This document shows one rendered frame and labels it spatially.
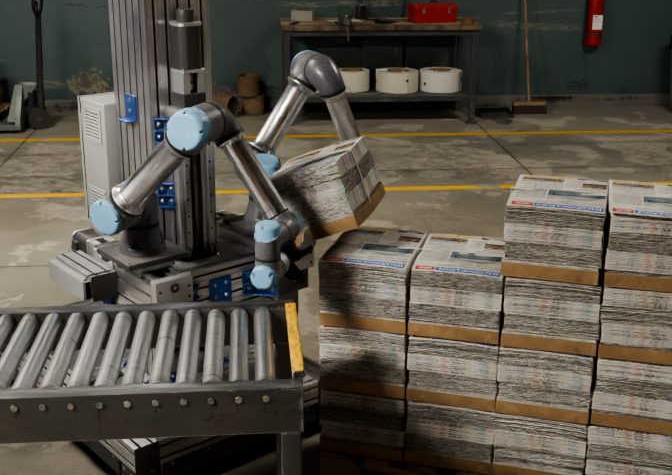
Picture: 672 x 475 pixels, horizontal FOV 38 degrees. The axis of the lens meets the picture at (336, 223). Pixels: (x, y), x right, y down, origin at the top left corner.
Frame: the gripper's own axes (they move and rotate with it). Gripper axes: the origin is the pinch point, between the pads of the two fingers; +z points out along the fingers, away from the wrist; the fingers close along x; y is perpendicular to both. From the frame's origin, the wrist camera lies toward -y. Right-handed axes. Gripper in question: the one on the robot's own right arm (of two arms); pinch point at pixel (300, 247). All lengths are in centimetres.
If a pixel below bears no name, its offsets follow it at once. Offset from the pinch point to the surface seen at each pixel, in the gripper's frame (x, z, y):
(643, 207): -105, 0, -17
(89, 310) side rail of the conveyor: 43, -57, 12
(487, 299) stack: -54, -5, -31
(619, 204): -99, 1, -14
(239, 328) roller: 1, -56, -4
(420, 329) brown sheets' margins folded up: -30.8, -5.8, -34.7
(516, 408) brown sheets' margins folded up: -52, -6, -67
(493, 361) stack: -50, -6, -50
